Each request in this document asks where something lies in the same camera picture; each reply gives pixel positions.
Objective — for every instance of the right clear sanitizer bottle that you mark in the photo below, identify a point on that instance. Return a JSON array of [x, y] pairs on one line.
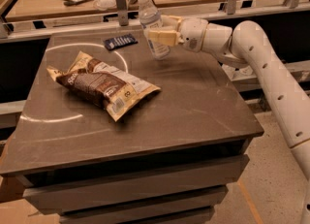
[[247, 71]]

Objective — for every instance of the left clear sanitizer bottle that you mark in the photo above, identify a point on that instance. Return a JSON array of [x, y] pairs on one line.
[[229, 71]]

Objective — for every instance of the grey metal post left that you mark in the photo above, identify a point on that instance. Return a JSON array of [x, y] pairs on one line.
[[122, 12]]

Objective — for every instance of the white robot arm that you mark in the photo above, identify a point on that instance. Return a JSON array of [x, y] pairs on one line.
[[239, 47]]

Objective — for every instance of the clear plastic bottle white cap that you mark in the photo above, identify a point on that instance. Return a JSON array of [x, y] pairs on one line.
[[150, 17]]

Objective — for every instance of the grey drawer cabinet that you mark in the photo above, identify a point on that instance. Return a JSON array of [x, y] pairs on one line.
[[168, 160]]

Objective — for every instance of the blue snack packet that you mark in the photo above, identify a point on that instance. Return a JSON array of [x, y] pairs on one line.
[[119, 42]]

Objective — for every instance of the clear sanitizer bottle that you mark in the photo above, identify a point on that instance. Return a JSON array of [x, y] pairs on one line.
[[229, 71], [247, 71]]

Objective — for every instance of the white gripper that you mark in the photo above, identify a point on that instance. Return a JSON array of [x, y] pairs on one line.
[[194, 35]]

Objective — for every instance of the brown chip bag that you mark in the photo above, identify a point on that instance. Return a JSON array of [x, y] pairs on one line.
[[105, 86]]

